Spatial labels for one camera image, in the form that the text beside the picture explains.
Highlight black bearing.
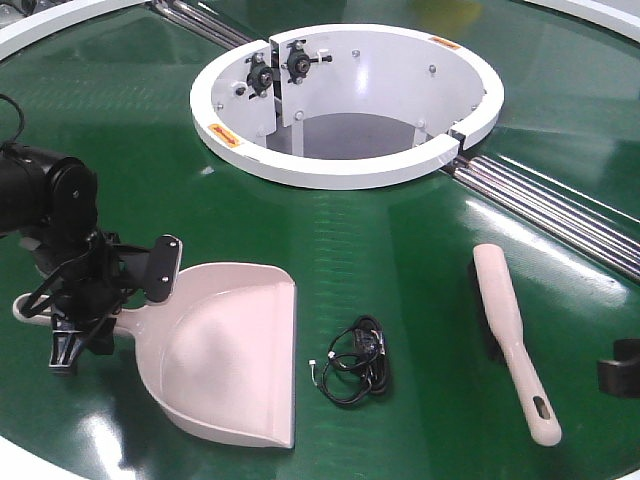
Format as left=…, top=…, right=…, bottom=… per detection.
left=246, top=52, right=274, bottom=99
left=282, top=39, right=333, bottom=85

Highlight steel rollers top left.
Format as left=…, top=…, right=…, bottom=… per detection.
left=150, top=0, right=253, bottom=49

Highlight white rim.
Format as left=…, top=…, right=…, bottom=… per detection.
left=1, top=0, right=144, bottom=60
left=525, top=0, right=639, bottom=43

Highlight steel rollers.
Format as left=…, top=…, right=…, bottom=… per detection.
left=150, top=0, right=253, bottom=49
left=443, top=156, right=639, bottom=283

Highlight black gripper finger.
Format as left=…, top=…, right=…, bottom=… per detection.
left=597, top=338, right=639, bottom=398

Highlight pink hand brush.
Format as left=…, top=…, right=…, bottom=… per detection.
left=472, top=243, right=562, bottom=447

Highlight black bearing left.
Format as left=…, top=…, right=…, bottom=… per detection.
left=246, top=52, right=274, bottom=99

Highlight black bearing right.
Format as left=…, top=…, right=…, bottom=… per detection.
left=282, top=39, right=333, bottom=85

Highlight white outer rim right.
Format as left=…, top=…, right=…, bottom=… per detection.
left=525, top=0, right=639, bottom=43

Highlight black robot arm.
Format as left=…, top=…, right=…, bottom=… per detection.
left=1, top=135, right=182, bottom=375

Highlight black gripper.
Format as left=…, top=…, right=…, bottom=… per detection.
left=29, top=230, right=182, bottom=375

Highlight pink plastic dustpan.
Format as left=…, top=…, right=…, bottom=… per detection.
left=11, top=262, right=298, bottom=449

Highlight white inner ring guard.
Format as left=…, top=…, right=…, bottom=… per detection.
left=190, top=24, right=504, bottom=190

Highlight black cable bundle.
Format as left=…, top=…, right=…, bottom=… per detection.
left=307, top=314, right=391, bottom=408

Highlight white outer rim left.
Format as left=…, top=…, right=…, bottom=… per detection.
left=1, top=0, right=144, bottom=60

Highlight steel rollers right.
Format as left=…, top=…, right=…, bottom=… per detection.
left=443, top=156, right=639, bottom=283

